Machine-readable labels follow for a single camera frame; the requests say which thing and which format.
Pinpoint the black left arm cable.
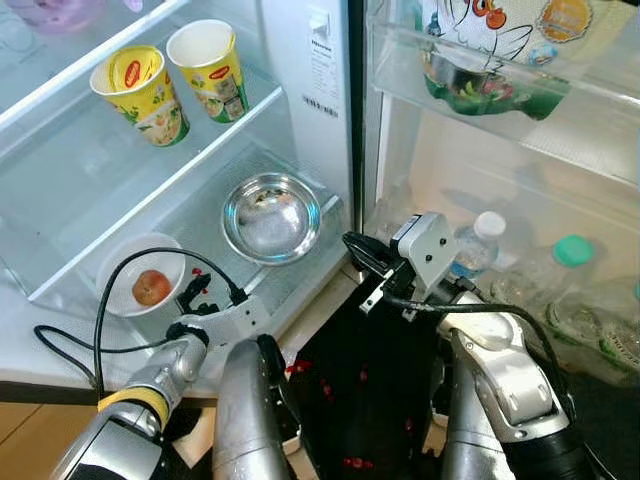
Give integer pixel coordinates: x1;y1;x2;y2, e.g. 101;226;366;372
33;245;248;393

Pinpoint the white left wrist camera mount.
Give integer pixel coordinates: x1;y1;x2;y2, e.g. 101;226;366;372
195;297;273;346

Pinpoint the clear fridge door bin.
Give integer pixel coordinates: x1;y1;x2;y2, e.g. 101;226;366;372
365;205;640;386
365;20;640;186

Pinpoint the silver robot leg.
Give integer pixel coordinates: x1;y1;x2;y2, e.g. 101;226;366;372
435;380;501;480
212;333;306;480

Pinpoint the peach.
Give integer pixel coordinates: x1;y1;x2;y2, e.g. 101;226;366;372
131;269;173;307

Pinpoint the silver robot right leg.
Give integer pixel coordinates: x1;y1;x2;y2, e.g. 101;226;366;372
435;380;501;480

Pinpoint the silver fridge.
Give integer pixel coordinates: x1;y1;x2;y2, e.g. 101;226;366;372
0;0;363;393

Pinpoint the white topped noodle cup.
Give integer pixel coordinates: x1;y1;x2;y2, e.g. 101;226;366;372
165;20;251;124

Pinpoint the yellow lidded noodle cup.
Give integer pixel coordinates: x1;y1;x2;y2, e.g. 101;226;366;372
90;45;191;148

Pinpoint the silver robot left leg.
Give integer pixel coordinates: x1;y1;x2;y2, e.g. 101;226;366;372
212;333;306;480

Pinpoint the stainless steel bowl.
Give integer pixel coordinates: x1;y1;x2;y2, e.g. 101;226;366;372
221;172;323;266

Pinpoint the silver fridge door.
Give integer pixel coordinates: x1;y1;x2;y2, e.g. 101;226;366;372
355;0;640;391

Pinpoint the glass fridge shelf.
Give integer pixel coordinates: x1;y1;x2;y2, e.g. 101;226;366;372
0;0;191;131
25;145;351;336
0;10;288;301

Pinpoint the white capped water bottle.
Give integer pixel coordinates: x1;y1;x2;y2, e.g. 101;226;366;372
450;211;507;283

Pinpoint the rooster print food pack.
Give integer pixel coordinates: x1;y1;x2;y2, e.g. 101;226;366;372
420;0;606;121

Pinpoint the white bowl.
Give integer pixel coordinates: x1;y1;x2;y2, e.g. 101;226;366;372
95;233;188;318

